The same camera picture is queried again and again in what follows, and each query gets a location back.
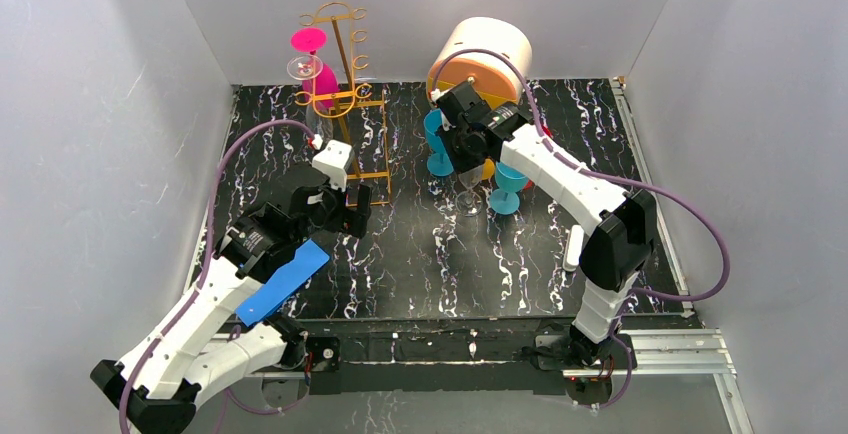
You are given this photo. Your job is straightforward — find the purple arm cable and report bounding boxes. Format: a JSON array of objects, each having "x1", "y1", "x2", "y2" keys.
[
  {"x1": 430, "y1": 48, "x2": 732, "y2": 412},
  {"x1": 117, "y1": 119, "x2": 326, "y2": 434}
]

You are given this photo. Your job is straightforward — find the gold wire glass rack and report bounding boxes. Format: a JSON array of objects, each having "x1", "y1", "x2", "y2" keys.
[{"x1": 287, "y1": 1, "x2": 392, "y2": 206}]

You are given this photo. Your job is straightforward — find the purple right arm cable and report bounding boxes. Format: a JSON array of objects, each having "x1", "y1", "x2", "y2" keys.
[{"x1": 430, "y1": 48, "x2": 732, "y2": 412}]

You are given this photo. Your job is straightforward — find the round pastel drawer cabinet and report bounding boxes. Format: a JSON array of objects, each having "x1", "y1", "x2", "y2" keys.
[{"x1": 427, "y1": 17, "x2": 533, "y2": 108}]

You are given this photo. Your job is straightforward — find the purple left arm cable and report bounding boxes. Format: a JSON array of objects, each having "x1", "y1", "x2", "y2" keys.
[{"x1": 117, "y1": 119, "x2": 326, "y2": 434}]

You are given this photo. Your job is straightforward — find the clear wine glass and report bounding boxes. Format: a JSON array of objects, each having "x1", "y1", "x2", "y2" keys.
[
  {"x1": 287, "y1": 51, "x2": 338, "y2": 140},
  {"x1": 456, "y1": 165, "x2": 484, "y2": 217}
]

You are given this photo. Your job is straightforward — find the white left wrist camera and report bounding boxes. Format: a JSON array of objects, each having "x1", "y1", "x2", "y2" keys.
[{"x1": 311, "y1": 134, "x2": 353, "y2": 192}]

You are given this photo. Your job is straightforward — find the magenta plastic wine glass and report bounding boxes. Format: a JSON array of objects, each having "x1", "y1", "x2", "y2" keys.
[{"x1": 287, "y1": 27, "x2": 339, "y2": 103}]

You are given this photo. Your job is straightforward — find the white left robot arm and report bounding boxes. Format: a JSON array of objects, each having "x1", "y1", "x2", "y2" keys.
[{"x1": 90, "y1": 181, "x2": 372, "y2": 433}]

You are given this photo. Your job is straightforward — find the yellow plastic wine glass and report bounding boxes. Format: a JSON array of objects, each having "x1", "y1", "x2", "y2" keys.
[{"x1": 481, "y1": 159, "x2": 496, "y2": 180}]

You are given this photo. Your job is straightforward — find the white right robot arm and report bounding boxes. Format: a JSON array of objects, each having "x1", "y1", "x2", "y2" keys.
[{"x1": 431, "y1": 82, "x2": 657, "y2": 356}]

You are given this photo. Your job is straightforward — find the teal wine glass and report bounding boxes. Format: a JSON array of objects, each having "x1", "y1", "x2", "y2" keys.
[
  {"x1": 489, "y1": 162, "x2": 528, "y2": 215},
  {"x1": 423, "y1": 109, "x2": 454, "y2": 177}
]

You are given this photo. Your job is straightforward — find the blue flat card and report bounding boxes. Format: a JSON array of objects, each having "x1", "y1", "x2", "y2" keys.
[{"x1": 235, "y1": 240, "x2": 330, "y2": 327}]

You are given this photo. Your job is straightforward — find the white oblong remote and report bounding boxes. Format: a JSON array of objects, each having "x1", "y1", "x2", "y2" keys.
[{"x1": 563, "y1": 224, "x2": 585, "y2": 273}]

